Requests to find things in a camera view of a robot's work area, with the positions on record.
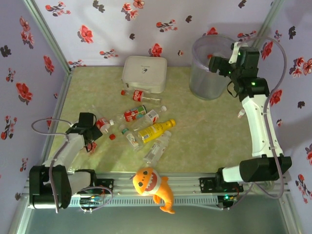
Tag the teal label clear bottle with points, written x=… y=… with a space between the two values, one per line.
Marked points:
x=132 y=140

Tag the white lidded box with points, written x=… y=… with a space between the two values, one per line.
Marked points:
x=145 y=70

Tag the aluminium frame post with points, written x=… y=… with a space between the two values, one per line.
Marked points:
x=270 y=17
x=46 y=34

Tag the transparent grey plastic bin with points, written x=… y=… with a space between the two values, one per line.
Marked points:
x=207 y=83

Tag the yellow plastic bottle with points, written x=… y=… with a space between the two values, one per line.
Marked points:
x=153 y=131

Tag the aluminium side frame rail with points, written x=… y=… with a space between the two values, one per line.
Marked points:
x=57 y=114

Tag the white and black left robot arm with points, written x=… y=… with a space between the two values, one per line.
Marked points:
x=70 y=151

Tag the control board with green light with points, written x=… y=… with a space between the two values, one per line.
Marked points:
x=228 y=198

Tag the red and green label bottle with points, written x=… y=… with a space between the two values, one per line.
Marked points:
x=135 y=113

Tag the orange shark plush toy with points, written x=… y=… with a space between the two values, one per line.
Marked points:
x=148 y=182

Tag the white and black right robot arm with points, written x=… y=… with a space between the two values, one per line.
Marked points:
x=258 y=126

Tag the small circuit board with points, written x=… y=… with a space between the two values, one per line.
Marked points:
x=91 y=201

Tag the red-capped cola bottle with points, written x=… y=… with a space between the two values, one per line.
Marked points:
x=137 y=95

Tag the white and red label bottle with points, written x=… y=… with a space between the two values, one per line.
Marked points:
x=153 y=115

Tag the loose red bottle cap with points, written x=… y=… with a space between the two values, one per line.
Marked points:
x=112 y=137

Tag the aluminium front frame rail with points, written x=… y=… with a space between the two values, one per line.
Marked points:
x=185 y=184

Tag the clear water bottle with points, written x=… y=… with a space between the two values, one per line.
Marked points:
x=157 y=147

